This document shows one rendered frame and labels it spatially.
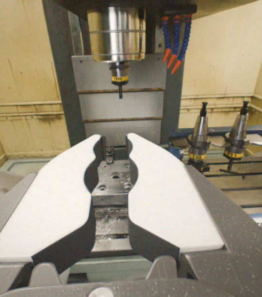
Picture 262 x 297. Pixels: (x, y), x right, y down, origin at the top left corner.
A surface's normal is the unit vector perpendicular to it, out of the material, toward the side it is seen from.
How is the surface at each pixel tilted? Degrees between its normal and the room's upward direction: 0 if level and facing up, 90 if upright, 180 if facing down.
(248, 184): 0
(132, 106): 90
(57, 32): 90
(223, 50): 90
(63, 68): 90
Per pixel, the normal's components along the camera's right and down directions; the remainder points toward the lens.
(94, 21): -0.67, 0.37
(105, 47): -0.34, 0.46
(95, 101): 0.04, 0.48
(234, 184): -0.03, -0.88
